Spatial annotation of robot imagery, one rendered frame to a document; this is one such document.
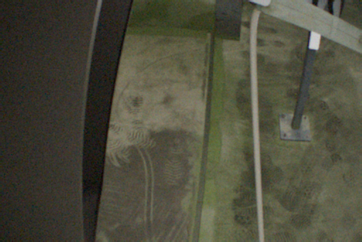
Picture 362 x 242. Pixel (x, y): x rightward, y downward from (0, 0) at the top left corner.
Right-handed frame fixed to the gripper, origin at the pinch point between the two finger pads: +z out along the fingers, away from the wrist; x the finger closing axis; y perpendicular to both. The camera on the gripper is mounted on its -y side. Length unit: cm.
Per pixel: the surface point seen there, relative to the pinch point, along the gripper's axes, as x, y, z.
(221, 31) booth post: -112, 193, 24
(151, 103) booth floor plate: -54, 157, 68
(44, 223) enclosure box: 45, 5, 42
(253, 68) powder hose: -7.4, 27.6, 16.0
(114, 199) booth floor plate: -19, 111, 101
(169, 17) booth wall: -79, 209, 23
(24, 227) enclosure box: 49, 9, 46
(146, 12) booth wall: -65, 217, 22
